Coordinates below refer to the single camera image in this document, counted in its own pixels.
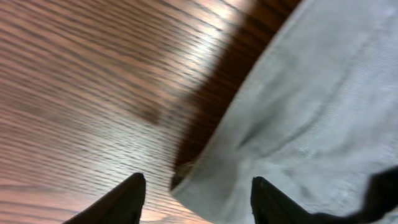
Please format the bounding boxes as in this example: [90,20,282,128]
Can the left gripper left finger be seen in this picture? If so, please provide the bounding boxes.
[65,172,146,224]

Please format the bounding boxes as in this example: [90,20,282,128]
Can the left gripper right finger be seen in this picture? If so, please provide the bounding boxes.
[251,176,322,224]

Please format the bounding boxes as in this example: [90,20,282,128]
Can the grey shorts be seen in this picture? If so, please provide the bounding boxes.
[172,0,397,223]

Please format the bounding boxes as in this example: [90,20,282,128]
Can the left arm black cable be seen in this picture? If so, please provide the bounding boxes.
[313,166,398,224]

